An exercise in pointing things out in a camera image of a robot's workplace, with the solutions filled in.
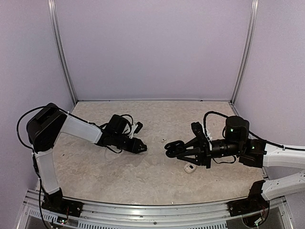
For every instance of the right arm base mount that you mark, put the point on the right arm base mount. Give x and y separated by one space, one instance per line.
246 206

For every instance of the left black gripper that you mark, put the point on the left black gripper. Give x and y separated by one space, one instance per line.
135 146

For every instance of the black earbud charging case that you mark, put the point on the black earbud charging case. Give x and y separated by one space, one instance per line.
174 148

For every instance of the right aluminium frame post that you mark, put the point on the right aluminium frame post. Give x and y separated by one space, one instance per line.
246 51

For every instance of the white earbud charging case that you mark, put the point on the white earbud charging case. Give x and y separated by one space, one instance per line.
189 168

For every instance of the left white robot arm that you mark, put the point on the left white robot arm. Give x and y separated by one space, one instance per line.
50 121

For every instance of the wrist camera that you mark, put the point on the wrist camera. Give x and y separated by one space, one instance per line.
135 129
203 139

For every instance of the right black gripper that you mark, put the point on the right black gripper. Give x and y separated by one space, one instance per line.
203 157

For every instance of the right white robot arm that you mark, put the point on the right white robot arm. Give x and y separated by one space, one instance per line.
255 152

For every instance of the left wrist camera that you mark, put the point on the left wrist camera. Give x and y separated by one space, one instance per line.
135 129

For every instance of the front aluminium rail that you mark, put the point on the front aluminium rail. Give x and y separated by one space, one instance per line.
100 215

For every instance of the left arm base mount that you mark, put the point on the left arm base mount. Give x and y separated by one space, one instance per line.
62 206

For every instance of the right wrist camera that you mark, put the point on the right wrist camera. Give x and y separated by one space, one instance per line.
203 139

